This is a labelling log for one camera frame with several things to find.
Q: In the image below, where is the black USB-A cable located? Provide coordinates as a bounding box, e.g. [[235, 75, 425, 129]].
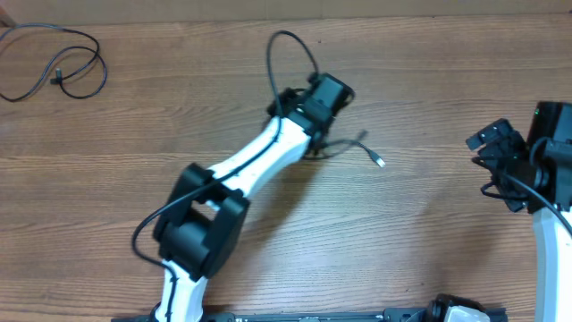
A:
[[303, 129, 387, 169]]

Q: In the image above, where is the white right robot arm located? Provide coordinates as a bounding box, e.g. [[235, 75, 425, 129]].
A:
[[466, 101, 571, 321]]

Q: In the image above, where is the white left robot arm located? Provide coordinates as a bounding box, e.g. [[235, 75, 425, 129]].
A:
[[151, 73, 355, 321]]

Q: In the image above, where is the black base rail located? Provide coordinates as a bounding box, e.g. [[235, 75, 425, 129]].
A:
[[111, 293, 509, 322]]

